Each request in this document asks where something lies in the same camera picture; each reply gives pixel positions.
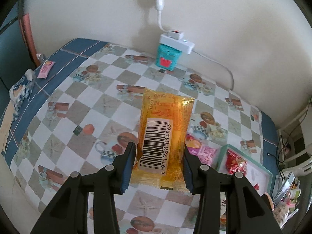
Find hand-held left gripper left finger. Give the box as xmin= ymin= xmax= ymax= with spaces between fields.
xmin=30 ymin=142 xmax=136 ymax=234

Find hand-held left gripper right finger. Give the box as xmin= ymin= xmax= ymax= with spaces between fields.
xmin=183 ymin=146 xmax=283 ymax=234

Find yellow translucent snack packet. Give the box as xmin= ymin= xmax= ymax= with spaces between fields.
xmin=130 ymin=87 xmax=195 ymax=191

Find teal shallow tray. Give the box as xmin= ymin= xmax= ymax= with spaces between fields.
xmin=216 ymin=144 xmax=273 ymax=195

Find pink snack packet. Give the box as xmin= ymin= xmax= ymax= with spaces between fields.
xmin=186 ymin=134 xmax=218 ymax=168

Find red snack packet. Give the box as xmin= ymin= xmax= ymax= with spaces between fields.
xmin=225 ymin=150 xmax=247 ymax=176

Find checkered printed tablecloth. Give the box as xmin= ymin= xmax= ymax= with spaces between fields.
xmin=0 ymin=38 xmax=279 ymax=234

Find pile of assorted packaging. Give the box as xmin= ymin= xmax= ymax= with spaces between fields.
xmin=272 ymin=172 xmax=301 ymax=227

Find white plastic chair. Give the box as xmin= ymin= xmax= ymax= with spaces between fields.
xmin=278 ymin=97 xmax=312 ymax=176

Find teal tin box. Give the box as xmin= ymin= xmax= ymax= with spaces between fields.
xmin=155 ymin=43 xmax=182 ymax=72

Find white power strip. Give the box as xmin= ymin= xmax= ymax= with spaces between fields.
xmin=160 ymin=30 xmax=195 ymax=55

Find small pink packet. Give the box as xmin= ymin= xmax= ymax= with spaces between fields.
xmin=36 ymin=60 xmax=55 ymax=79

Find blue white packet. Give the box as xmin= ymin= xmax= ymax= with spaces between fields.
xmin=8 ymin=69 xmax=36 ymax=117

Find red chair back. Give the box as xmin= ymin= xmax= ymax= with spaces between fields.
xmin=21 ymin=13 xmax=41 ymax=67

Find black cable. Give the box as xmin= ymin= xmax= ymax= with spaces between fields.
xmin=267 ymin=127 xmax=293 ymax=183

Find white power cable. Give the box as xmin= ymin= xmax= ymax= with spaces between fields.
xmin=192 ymin=50 xmax=235 ymax=90

